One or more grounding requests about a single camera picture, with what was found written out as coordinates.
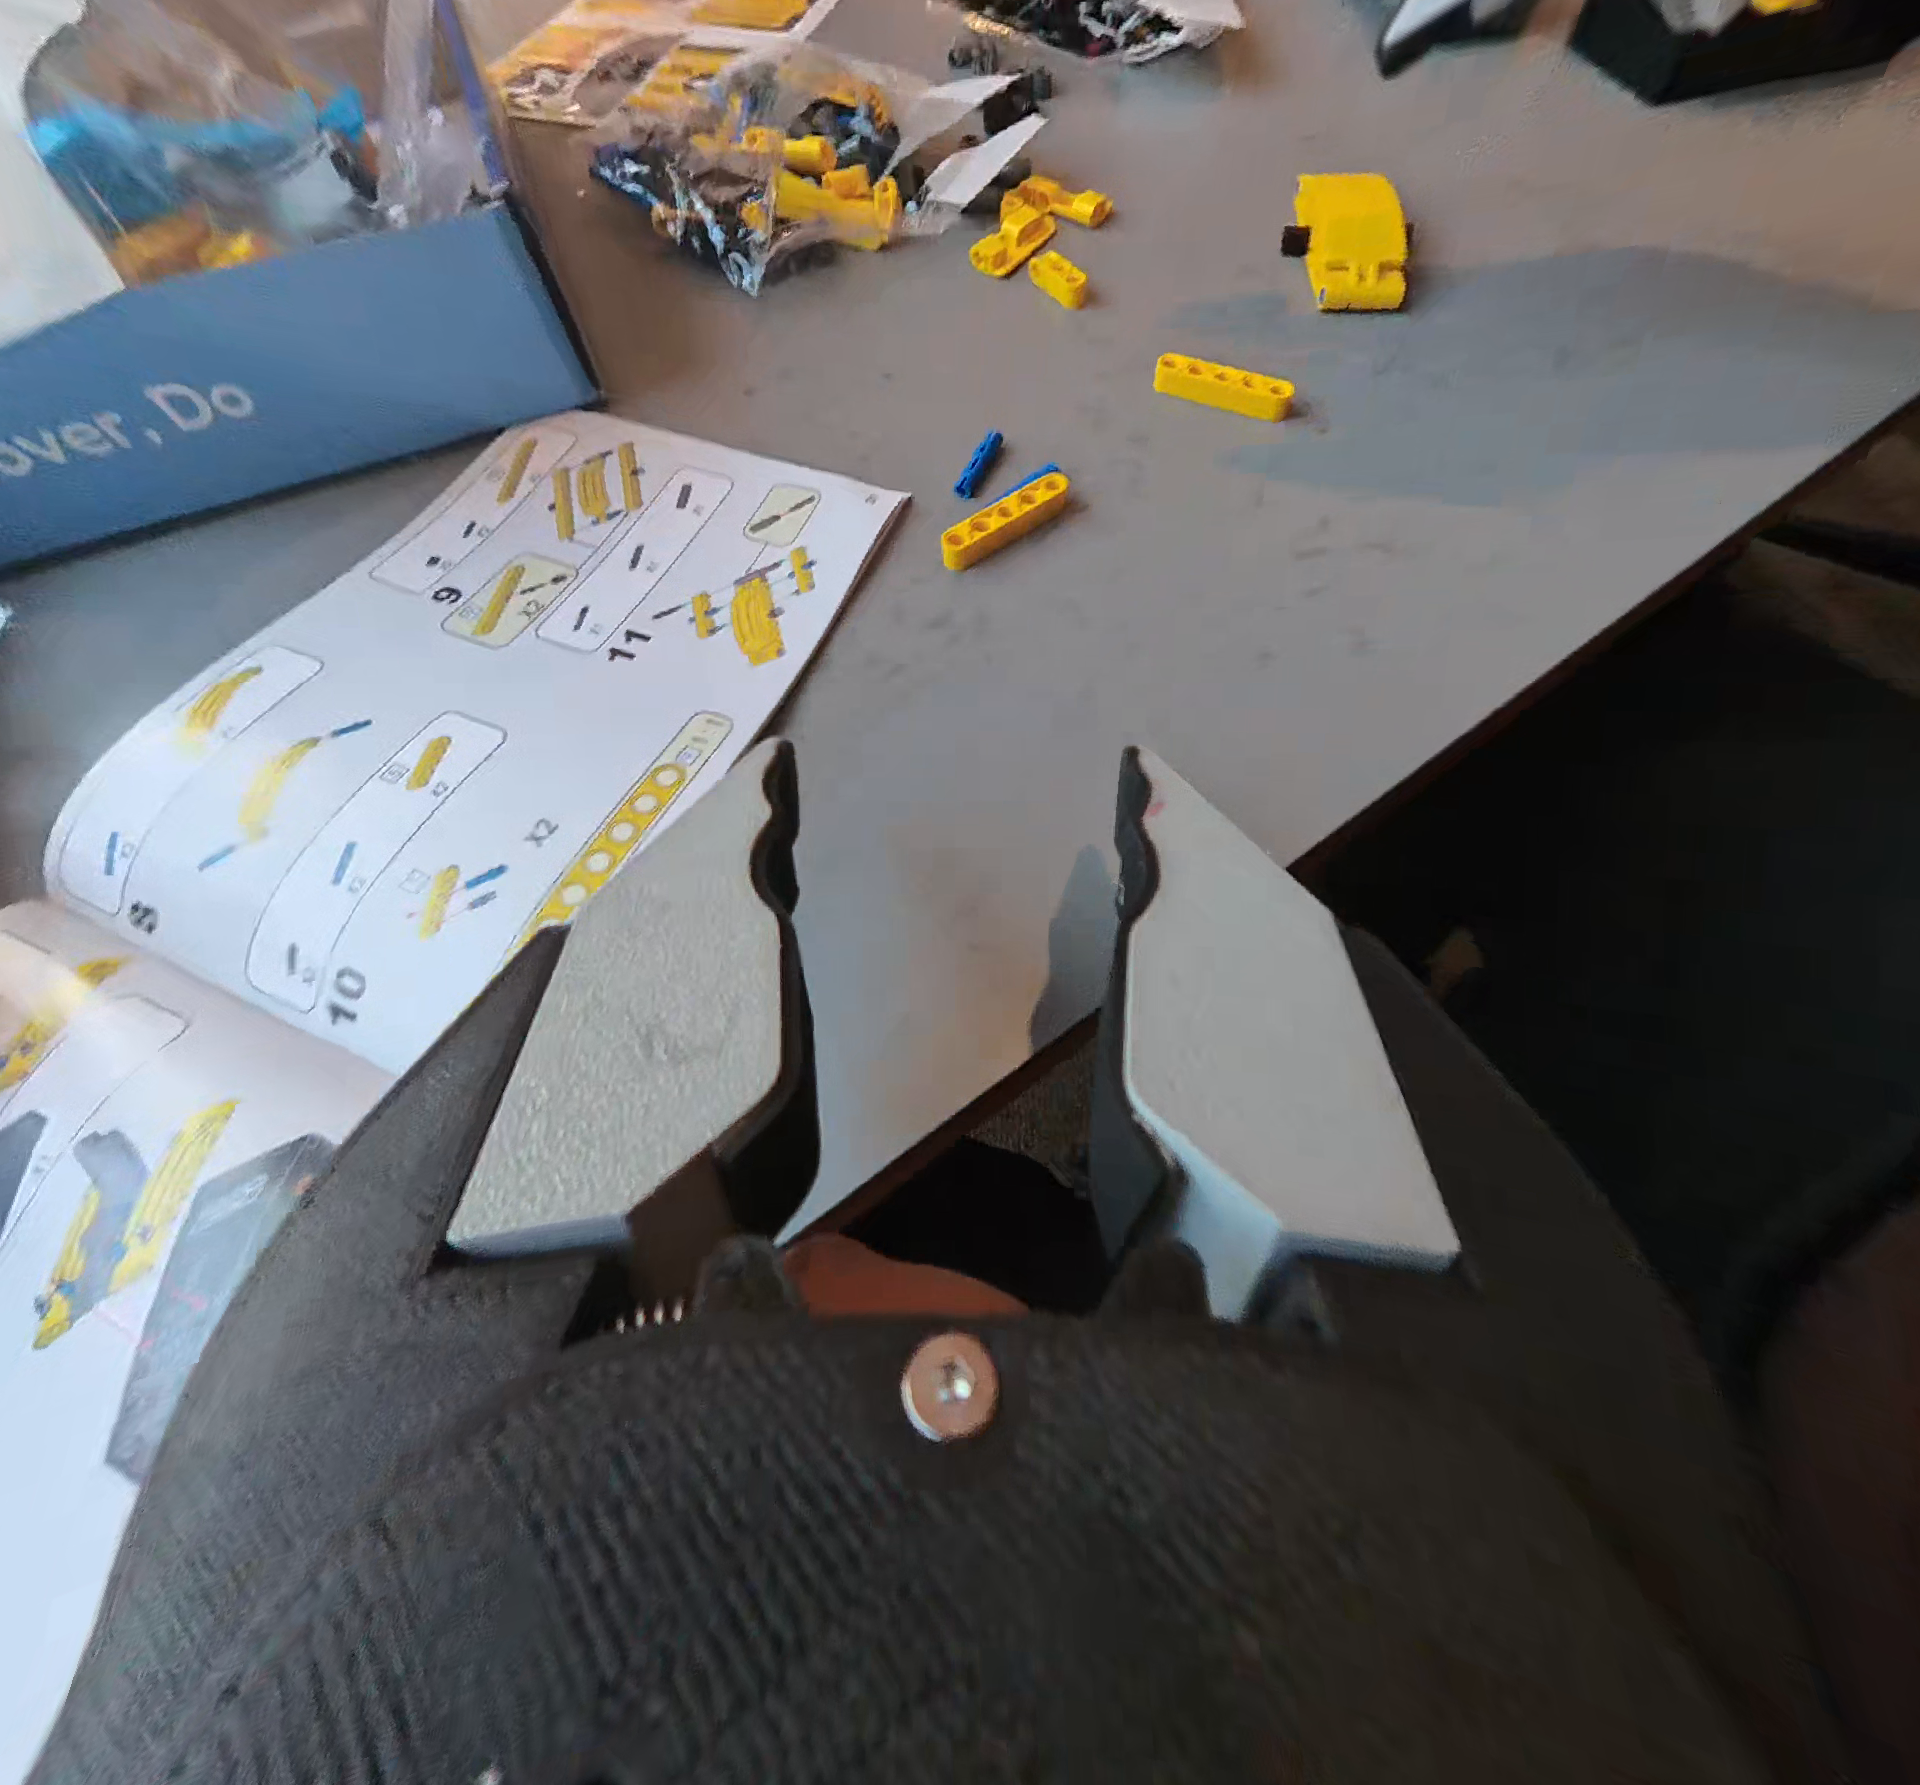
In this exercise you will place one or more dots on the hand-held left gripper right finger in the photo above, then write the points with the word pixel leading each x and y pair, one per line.
pixel 1273 1066

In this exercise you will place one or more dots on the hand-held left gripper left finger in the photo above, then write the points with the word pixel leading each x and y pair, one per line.
pixel 640 1029

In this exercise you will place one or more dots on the yellow five-hole beam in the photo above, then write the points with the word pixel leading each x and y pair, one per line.
pixel 1000 521
pixel 1219 389

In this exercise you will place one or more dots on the clear bag of black pins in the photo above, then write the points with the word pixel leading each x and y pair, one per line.
pixel 1079 3

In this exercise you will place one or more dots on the yellow panel brick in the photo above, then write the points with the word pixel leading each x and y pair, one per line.
pixel 1351 227

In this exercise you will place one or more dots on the white instruction booklet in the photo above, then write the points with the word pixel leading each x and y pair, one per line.
pixel 449 706

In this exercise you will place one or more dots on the yellow connector brick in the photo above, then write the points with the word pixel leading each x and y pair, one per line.
pixel 1079 210
pixel 1010 242
pixel 1055 284

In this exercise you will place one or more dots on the yellow black sticker sheet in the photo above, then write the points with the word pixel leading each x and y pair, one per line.
pixel 718 3

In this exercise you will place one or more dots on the blue pin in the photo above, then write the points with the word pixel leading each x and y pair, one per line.
pixel 1042 481
pixel 975 461

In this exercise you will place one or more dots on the clear bag of mixed bricks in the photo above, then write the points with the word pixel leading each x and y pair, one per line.
pixel 753 200

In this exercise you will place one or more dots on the blue cardboard kit box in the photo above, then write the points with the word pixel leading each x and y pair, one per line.
pixel 301 361

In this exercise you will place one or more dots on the clear bag of blue parts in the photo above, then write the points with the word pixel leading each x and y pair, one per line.
pixel 185 150

